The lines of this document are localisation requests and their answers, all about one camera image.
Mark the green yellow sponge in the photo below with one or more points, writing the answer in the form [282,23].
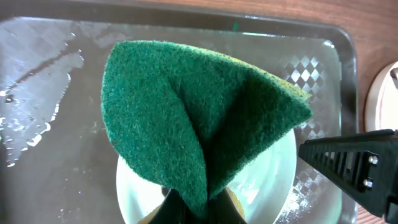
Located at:
[190,118]

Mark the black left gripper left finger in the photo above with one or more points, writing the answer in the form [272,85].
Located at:
[171,211]

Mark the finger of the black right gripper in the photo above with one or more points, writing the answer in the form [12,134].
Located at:
[364,166]

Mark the large dark tray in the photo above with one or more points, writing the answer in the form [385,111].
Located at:
[57,163]

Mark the white plate bottom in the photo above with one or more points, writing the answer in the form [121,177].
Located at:
[259,190]

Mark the white plate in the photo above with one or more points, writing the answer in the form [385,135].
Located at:
[381,102]
[259,190]

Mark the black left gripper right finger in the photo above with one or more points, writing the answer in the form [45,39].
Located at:
[221,210]

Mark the white plate top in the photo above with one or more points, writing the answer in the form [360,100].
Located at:
[381,102]

